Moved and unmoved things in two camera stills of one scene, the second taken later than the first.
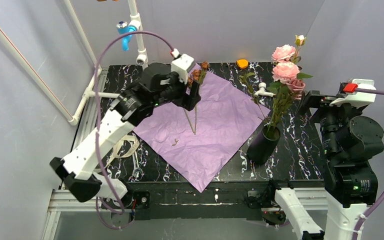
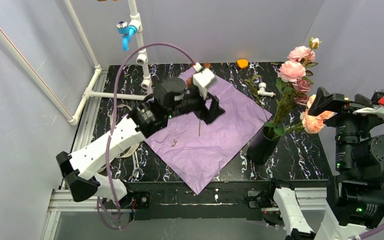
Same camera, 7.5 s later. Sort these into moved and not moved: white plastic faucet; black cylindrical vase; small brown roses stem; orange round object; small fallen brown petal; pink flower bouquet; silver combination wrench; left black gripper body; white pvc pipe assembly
Moved: left black gripper body; pink flower bouquet; small brown roses stem
Not moved: silver combination wrench; black cylindrical vase; white plastic faucet; white pvc pipe assembly; orange round object; small fallen brown petal
